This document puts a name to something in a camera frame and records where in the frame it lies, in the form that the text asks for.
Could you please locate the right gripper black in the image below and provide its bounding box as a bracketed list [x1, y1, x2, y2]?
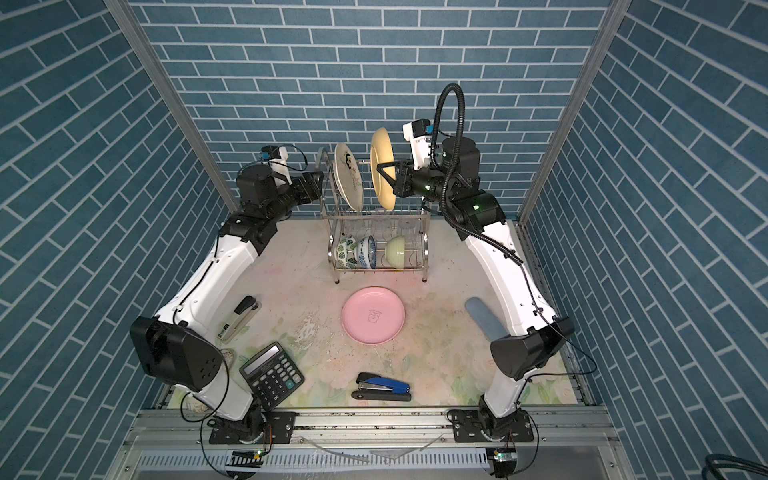
[378, 160, 457, 209]

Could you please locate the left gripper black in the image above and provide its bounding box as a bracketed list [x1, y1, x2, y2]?
[260, 168, 321, 227]

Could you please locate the yellow plate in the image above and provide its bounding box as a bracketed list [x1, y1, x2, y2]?
[370, 127, 396, 211]

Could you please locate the white plate with painted design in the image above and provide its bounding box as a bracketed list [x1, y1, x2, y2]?
[333, 143, 364, 212]

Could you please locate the steel two-tier dish rack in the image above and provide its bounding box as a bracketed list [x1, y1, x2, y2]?
[315, 147, 430, 284]

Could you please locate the pink plate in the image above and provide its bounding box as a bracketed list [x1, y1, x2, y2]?
[341, 286, 406, 345]

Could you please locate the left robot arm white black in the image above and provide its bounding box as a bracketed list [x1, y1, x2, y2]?
[130, 163, 323, 421]

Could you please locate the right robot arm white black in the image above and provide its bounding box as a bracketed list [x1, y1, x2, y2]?
[370, 129, 574, 423]

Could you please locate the green leaf pattern bowl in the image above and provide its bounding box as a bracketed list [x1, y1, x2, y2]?
[334, 236, 359, 269]

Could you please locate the light green bowl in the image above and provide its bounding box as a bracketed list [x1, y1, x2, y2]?
[384, 236, 406, 270]

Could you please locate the blue floral white bowl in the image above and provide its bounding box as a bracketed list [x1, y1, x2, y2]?
[356, 235, 377, 269]

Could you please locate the grey black stapler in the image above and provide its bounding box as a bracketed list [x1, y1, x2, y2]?
[217, 296, 261, 343]

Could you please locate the black calculator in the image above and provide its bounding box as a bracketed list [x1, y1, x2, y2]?
[239, 342, 305, 411]

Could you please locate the blue grey cylinder object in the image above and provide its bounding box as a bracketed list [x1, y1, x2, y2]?
[465, 297, 508, 341]

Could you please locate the blue black stapler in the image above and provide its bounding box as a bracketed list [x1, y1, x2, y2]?
[351, 372, 412, 402]

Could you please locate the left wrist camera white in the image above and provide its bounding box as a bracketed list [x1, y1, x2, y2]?
[261, 145, 292, 187]

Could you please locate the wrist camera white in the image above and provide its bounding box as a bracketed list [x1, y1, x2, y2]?
[261, 145, 292, 187]
[402, 119, 433, 170]

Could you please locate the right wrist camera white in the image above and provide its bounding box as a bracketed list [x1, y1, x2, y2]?
[402, 119, 433, 170]

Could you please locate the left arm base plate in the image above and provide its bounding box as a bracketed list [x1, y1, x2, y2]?
[206, 409, 297, 445]

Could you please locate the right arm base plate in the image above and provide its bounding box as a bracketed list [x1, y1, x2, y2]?
[446, 408, 535, 443]

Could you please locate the aluminium front rail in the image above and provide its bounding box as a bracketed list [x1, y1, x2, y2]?
[122, 404, 619, 457]

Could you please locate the black cable bottom right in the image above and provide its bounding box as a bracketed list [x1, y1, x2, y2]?
[701, 453, 768, 480]

